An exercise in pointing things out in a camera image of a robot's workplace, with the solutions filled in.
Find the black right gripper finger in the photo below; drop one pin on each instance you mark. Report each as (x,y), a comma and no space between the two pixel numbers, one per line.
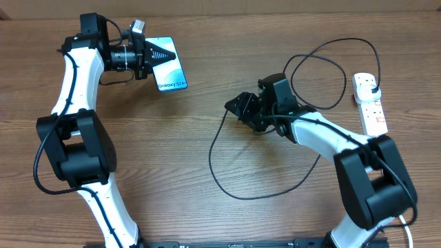
(251,121)
(245,104)

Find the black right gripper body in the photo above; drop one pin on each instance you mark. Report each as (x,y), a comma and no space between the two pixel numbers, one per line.
(267,109)

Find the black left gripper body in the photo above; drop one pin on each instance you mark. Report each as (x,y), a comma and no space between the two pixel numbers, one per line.
(140,62)

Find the blue Samsung smartphone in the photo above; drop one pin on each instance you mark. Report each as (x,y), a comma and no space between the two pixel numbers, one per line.
(169,76)

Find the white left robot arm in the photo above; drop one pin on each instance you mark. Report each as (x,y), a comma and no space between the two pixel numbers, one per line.
(74,139)

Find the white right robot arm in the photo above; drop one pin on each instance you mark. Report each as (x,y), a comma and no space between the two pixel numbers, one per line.
(374,183)

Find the white charger plug adapter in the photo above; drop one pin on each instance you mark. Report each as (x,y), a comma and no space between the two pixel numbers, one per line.
(365,94)

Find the white power strip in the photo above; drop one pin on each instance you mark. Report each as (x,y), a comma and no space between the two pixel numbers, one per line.
(371,114)

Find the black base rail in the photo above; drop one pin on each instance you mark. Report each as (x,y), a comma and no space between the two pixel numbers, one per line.
(295,243)

